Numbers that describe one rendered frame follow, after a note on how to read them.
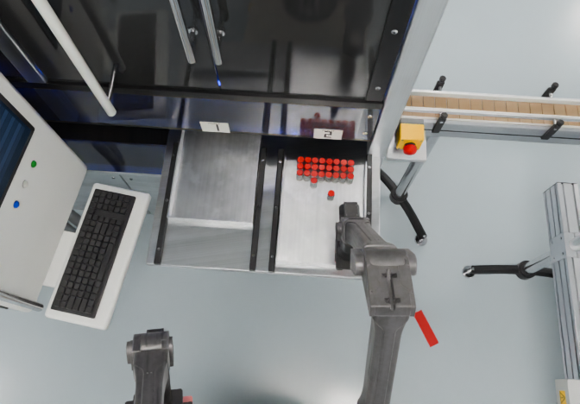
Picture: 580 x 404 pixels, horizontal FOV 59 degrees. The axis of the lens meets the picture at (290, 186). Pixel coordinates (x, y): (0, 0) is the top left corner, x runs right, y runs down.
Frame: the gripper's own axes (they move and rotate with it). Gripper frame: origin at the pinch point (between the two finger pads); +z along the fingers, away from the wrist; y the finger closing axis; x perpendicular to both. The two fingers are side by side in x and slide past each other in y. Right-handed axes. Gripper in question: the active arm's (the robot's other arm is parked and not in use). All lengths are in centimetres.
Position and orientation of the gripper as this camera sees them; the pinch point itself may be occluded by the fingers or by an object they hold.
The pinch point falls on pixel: (344, 262)
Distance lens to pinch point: 153.7
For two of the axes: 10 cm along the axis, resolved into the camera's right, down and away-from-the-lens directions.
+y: 0.6, -8.7, 4.9
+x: -10.0, -0.6, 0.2
